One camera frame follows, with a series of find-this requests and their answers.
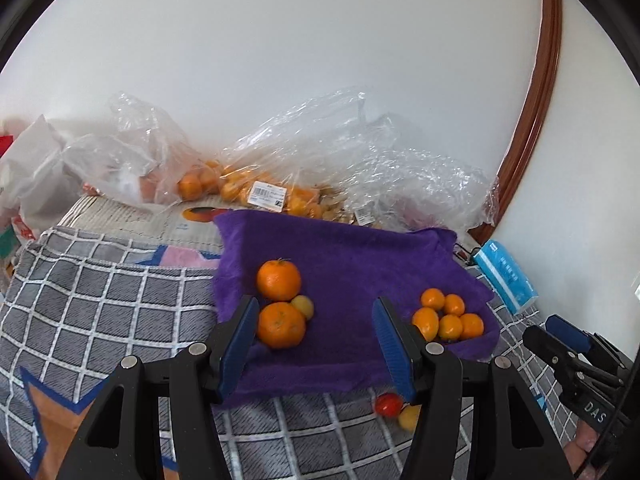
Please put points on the white plastic bag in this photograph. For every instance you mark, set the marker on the white plastic bag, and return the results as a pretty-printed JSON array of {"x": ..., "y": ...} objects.
[{"x": 35, "y": 170}]

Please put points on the person's right hand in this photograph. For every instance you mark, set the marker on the person's right hand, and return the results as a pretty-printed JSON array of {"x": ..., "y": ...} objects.
[{"x": 582, "y": 449}]

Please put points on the blue tissue pack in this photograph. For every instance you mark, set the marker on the blue tissue pack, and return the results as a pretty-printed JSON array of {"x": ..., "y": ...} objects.
[{"x": 505, "y": 275}]

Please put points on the cloudy plastic bag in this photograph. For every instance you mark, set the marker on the cloudy plastic bag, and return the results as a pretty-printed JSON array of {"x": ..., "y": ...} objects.
[{"x": 110, "y": 165}]

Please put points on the printed cardboard sheet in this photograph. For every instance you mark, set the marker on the printed cardboard sheet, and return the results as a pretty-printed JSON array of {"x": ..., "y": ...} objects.
[{"x": 150, "y": 220}]

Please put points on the brown wooden door frame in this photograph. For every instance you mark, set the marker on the brown wooden door frame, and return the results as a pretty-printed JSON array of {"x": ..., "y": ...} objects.
[{"x": 545, "y": 70}]

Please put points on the small orange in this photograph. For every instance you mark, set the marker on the small orange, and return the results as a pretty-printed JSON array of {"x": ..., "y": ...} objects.
[
  {"x": 432, "y": 299},
  {"x": 454, "y": 305},
  {"x": 425, "y": 323},
  {"x": 450, "y": 328},
  {"x": 472, "y": 326}
]

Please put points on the heap of bagged oranges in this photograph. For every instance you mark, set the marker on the heap of bagged oranges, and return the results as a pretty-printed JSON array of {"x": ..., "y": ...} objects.
[
  {"x": 192, "y": 186},
  {"x": 297, "y": 201}
]

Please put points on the purple towel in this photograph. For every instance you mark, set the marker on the purple towel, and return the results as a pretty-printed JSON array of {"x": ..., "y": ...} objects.
[{"x": 345, "y": 270}]

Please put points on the grey checkered star blanket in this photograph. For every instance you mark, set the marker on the grey checkered star blanket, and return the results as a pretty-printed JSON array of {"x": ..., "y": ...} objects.
[{"x": 110, "y": 300}]

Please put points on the red paper bag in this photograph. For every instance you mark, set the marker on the red paper bag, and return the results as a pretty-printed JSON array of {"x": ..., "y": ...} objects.
[{"x": 5, "y": 146}]

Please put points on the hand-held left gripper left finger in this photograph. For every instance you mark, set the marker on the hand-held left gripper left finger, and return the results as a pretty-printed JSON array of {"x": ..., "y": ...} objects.
[{"x": 237, "y": 345}]

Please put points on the red cherry tomato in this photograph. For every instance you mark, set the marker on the red cherry tomato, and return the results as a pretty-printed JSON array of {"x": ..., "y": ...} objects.
[{"x": 387, "y": 404}]

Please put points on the yellow-green round fruit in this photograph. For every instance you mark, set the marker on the yellow-green round fruit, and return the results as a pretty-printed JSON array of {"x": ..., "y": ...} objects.
[
  {"x": 303, "y": 306},
  {"x": 410, "y": 417}
]

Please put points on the large orange with green stem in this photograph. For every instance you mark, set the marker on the large orange with green stem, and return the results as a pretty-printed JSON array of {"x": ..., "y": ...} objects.
[{"x": 279, "y": 279}]

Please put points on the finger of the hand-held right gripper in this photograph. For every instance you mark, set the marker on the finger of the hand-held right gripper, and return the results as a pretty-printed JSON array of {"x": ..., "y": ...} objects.
[
  {"x": 547, "y": 350},
  {"x": 570, "y": 332}
]

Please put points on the crumpled clear plastic bag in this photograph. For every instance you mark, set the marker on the crumpled clear plastic bag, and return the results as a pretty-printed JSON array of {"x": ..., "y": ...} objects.
[{"x": 430, "y": 180}]

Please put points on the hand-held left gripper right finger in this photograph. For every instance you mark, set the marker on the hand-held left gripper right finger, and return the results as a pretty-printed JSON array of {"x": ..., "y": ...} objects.
[{"x": 395, "y": 355}]

